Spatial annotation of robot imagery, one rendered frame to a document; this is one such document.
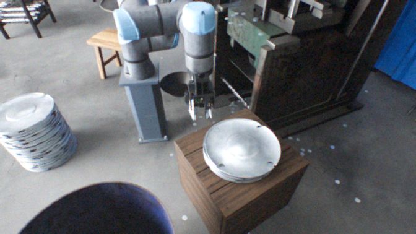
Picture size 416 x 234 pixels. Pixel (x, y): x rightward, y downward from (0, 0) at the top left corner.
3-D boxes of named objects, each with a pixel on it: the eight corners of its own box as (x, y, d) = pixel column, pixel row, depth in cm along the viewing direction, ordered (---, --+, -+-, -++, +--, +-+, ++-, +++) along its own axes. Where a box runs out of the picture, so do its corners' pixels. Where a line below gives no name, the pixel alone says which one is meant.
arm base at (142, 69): (122, 82, 112) (117, 64, 105) (126, 65, 123) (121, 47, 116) (155, 79, 113) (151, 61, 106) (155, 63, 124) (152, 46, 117)
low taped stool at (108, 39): (151, 72, 199) (145, 34, 176) (136, 88, 183) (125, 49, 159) (118, 64, 208) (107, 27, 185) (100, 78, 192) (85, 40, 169)
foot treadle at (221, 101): (214, 114, 145) (214, 108, 141) (207, 104, 151) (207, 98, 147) (290, 90, 162) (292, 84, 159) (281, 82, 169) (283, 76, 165)
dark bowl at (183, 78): (168, 106, 167) (166, 99, 162) (156, 83, 186) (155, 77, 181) (205, 95, 176) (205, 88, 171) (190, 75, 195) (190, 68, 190)
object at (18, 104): (17, 140, 103) (16, 139, 103) (-29, 124, 110) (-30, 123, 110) (67, 101, 123) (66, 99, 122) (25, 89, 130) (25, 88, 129)
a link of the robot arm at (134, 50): (121, 51, 114) (113, 23, 104) (148, 46, 117) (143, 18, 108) (124, 62, 105) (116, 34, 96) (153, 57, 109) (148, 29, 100)
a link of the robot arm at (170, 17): (153, -3, 62) (162, 11, 55) (192, -8, 65) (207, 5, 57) (157, 26, 67) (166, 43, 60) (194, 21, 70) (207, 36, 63)
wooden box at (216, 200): (221, 252, 99) (226, 218, 75) (179, 183, 122) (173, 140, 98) (288, 203, 114) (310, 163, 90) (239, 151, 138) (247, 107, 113)
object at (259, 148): (253, 194, 76) (253, 193, 76) (189, 148, 90) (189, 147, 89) (293, 143, 92) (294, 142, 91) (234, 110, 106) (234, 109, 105)
